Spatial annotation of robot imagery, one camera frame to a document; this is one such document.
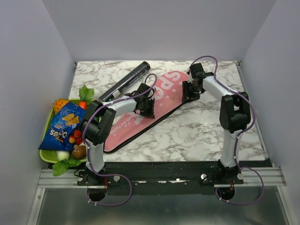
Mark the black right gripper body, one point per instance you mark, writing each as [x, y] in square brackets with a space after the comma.
[190, 91]

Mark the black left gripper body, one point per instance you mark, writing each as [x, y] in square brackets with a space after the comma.
[147, 109]

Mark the orange toy carrot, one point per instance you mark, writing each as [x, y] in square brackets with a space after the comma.
[83, 105]

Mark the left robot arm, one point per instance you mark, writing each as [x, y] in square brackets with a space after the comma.
[99, 117]

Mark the blue Doritos chip bag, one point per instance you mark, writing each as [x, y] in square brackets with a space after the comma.
[61, 127]

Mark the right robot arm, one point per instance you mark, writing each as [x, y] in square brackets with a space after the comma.
[234, 114]

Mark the black shuttlecock tube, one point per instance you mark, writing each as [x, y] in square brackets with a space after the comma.
[124, 83]

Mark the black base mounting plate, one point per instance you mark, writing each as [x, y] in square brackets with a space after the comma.
[157, 178]

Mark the pink racket bag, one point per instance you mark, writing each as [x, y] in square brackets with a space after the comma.
[168, 98]

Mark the left aluminium rail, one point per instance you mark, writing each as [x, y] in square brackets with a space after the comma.
[66, 180]

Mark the green plastic tray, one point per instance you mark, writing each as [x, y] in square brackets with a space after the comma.
[50, 156]

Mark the brown toy mushroom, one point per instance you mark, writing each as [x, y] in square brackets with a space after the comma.
[79, 152]

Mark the aluminium rail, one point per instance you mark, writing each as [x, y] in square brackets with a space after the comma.
[270, 176]
[66, 180]

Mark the red toy cherries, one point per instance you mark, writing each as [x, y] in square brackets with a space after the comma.
[75, 137]

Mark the orange toy pineapple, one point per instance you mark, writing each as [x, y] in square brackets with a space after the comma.
[58, 104]

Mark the white toy onion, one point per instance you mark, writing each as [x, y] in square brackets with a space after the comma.
[62, 155]

